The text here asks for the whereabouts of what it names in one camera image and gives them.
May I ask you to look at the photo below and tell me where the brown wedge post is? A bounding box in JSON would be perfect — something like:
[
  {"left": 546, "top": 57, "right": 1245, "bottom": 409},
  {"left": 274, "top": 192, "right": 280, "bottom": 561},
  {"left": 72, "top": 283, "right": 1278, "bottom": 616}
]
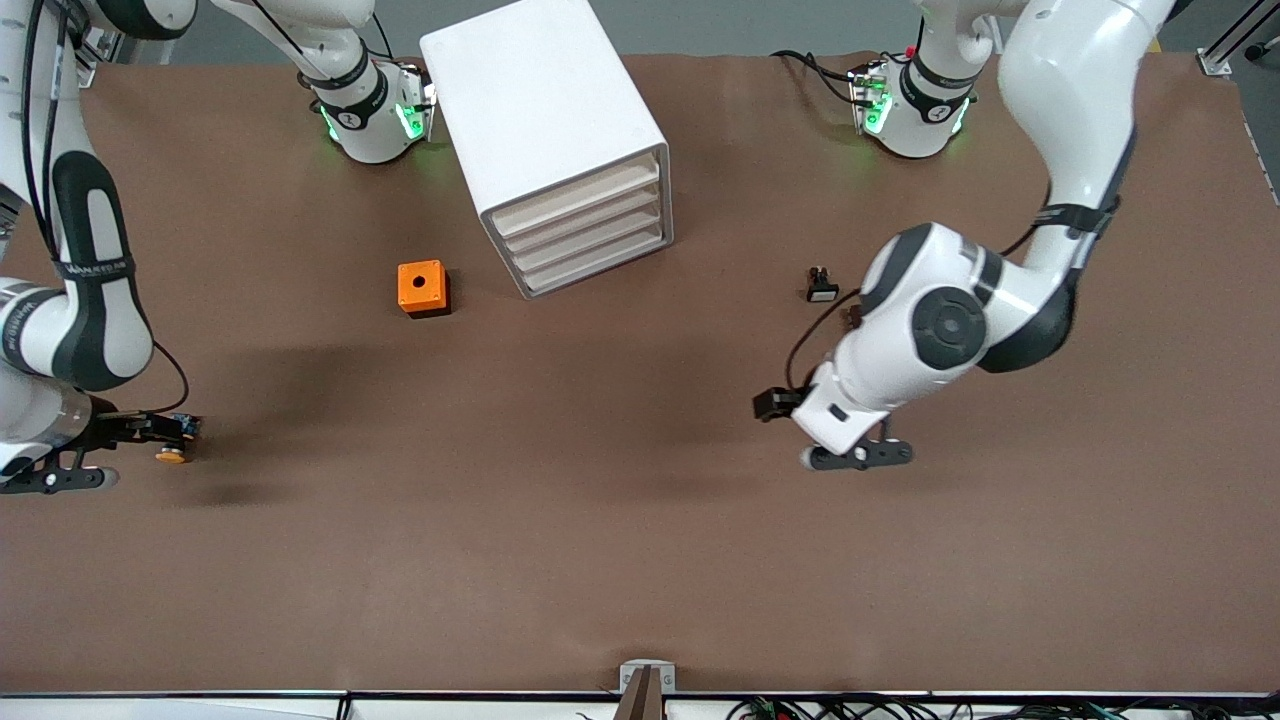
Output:
[{"left": 614, "top": 667, "right": 667, "bottom": 720}]

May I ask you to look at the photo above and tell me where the grey metal edge bracket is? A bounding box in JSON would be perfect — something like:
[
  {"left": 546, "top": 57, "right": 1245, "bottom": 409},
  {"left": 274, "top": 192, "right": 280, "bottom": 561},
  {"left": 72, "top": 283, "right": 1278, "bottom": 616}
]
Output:
[{"left": 619, "top": 660, "right": 677, "bottom": 694}]

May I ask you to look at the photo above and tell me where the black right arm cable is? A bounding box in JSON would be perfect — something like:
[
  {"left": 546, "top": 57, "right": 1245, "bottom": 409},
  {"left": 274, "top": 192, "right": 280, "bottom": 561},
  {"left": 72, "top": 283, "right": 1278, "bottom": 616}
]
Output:
[{"left": 20, "top": 0, "right": 193, "bottom": 417}]

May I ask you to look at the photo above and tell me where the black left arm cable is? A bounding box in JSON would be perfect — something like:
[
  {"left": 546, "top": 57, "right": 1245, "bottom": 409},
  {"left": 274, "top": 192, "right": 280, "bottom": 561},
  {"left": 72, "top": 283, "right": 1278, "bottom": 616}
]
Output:
[{"left": 784, "top": 287, "right": 863, "bottom": 393}]

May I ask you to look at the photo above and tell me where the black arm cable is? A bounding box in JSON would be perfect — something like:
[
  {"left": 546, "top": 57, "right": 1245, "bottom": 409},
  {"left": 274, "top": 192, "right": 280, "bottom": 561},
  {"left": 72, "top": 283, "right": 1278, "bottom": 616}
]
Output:
[
  {"left": 784, "top": 287, "right": 863, "bottom": 393},
  {"left": 20, "top": 0, "right": 193, "bottom": 417}
]

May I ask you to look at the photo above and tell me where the white drawer cabinet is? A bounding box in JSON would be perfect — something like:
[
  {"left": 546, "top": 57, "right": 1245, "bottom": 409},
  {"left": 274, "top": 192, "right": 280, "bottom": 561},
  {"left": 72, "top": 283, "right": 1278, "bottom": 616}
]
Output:
[{"left": 419, "top": 0, "right": 674, "bottom": 301}]

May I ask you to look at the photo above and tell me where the brown table cover sheet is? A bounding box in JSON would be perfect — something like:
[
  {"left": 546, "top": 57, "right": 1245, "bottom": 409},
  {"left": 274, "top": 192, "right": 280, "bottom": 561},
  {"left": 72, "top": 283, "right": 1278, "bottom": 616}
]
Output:
[{"left": 0, "top": 50, "right": 1280, "bottom": 696}]

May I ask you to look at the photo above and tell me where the tangled cable bundle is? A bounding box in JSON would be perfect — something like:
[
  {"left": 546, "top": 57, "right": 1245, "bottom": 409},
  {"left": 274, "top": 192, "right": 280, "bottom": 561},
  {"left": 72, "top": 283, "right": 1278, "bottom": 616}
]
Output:
[{"left": 730, "top": 696, "right": 1280, "bottom": 720}]

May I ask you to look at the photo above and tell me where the white table edge rail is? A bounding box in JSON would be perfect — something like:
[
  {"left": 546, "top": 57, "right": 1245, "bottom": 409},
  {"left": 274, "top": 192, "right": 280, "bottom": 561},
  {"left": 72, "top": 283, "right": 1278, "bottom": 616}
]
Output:
[{"left": 0, "top": 692, "right": 1280, "bottom": 720}]

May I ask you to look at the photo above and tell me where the black base power cable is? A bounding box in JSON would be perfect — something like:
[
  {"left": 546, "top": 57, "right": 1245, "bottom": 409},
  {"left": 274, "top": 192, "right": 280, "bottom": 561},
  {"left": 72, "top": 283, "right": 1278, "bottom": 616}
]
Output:
[{"left": 772, "top": 48, "right": 863, "bottom": 106}]

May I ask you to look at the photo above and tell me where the aluminium frame post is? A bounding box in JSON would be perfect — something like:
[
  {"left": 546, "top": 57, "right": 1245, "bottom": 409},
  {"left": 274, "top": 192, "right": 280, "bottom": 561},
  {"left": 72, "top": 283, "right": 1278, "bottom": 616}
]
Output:
[
  {"left": 1197, "top": 0, "right": 1280, "bottom": 77},
  {"left": 62, "top": 20, "right": 113, "bottom": 89}
]

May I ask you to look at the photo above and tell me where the white closed drawer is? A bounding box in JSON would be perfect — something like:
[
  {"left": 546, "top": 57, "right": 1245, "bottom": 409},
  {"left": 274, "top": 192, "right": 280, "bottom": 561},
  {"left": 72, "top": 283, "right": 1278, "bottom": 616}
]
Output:
[
  {"left": 497, "top": 173, "right": 670, "bottom": 258},
  {"left": 508, "top": 196, "right": 672, "bottom": 279},
  {"left": 518, "top": 218, "right": 674, "bottom": 299}
]

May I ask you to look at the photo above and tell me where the orange button enclosure box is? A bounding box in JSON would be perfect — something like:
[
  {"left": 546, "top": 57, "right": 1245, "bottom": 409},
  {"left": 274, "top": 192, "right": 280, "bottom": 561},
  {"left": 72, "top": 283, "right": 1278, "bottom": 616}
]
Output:
[{"left": 397, "top": 260, "right": 452, "bottom": 320}]

